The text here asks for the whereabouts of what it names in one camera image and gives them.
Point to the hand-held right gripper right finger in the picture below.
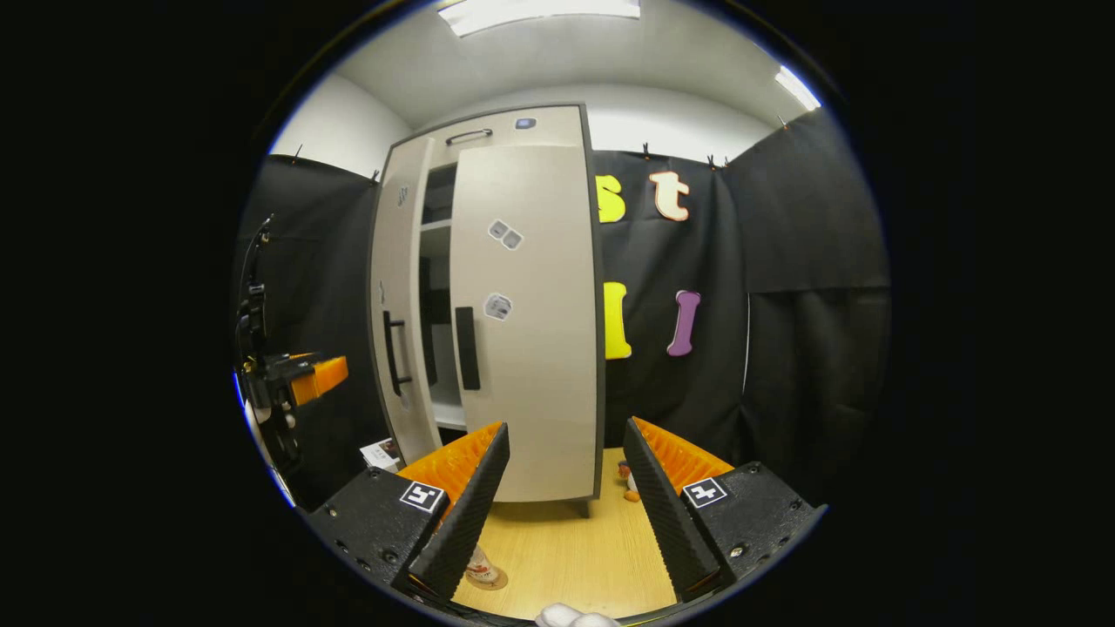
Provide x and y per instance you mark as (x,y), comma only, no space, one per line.
(662,514)

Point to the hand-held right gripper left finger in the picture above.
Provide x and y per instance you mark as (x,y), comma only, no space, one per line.
(470,514)

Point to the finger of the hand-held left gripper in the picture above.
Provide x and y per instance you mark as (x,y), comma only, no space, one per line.
(318,376)

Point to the clear plastic bottle red label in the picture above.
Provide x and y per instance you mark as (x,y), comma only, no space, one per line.
(481,570)

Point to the round brown coaster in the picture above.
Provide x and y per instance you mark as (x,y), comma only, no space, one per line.
(498,582)

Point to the grey cabinet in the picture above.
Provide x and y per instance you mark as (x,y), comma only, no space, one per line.
(442,374)

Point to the grey cabinet door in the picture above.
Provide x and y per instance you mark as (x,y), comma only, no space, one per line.
(540,366)
(402,261)

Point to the white cabinet shelf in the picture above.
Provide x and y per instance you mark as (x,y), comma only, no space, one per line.
(449,416)
(435,224)

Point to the beige cabinet drawer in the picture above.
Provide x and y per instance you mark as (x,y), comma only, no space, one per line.
(549,131)

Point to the penguin plush toy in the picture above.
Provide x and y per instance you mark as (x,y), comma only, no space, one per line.
(631,496)

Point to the white printed card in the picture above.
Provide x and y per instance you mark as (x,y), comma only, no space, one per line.
(379,455)

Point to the ceiling light panel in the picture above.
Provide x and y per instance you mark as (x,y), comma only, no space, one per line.
(540,13)
(797,87)

